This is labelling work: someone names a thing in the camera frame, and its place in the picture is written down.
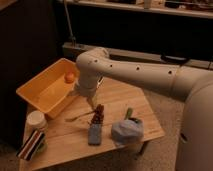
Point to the orange ball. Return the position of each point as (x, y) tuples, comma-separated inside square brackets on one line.
[(69, 78)]

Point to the blue crumpled cloth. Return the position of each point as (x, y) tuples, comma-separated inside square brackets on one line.
[(126, 132)]

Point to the metal fork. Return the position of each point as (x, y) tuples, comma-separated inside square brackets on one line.
[(77, 117)]

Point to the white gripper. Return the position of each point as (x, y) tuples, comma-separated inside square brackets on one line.
[(87, 88)]

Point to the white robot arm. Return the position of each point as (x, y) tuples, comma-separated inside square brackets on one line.
[(192, 86)]

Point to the blue sponge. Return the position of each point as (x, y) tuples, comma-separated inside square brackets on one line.
[(94, 134)]

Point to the yellow plastic bin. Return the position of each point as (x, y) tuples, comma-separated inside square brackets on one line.
[(48, 92)]

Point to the dark brown scrubber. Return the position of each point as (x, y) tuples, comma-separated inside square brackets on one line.
[(98, 115)]

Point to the striped box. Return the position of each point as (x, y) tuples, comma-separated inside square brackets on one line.
[(34, 144)]

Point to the wooden table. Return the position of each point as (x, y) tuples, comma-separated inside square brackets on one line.
[(67, 141)]

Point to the green handled object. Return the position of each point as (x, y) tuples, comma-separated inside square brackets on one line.
[(128, 113)]

